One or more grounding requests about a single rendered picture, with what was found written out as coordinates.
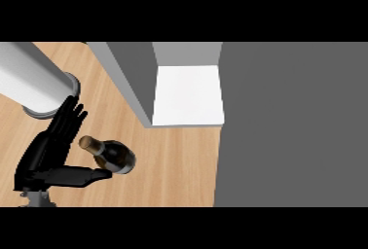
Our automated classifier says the dark grey cabinet door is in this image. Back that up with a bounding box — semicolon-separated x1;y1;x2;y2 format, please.
213;42;368;208

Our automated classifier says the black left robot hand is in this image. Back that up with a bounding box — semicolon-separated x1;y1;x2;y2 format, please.
13;94;114;193

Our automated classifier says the grey open cabinet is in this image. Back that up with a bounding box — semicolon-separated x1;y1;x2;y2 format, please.
84;42;226;128

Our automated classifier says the dark wine bottle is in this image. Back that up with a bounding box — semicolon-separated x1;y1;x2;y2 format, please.
78;135;137;175

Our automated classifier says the white paper towel roll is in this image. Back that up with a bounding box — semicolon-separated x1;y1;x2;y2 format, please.
0;42;81;121

